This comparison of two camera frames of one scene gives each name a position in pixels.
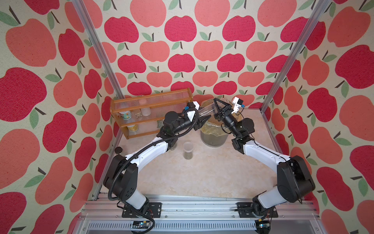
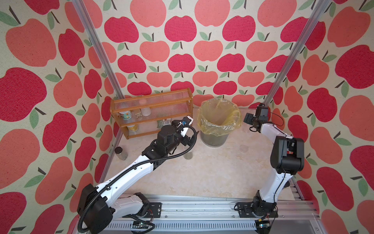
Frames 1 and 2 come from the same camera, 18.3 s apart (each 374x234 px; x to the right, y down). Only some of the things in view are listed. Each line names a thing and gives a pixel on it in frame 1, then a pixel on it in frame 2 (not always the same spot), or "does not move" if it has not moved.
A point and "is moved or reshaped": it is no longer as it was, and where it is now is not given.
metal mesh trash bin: [212, 140] does not move
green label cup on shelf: [126, 115] does not move
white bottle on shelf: [145, 111] does not move
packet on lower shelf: [160, 124] does not move
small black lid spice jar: [118, 149] does not move
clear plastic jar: [210, 109] is moved or reshaped
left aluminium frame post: [82, 12] does not move
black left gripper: [200, 122] to [186, 140]
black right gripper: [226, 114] to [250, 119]
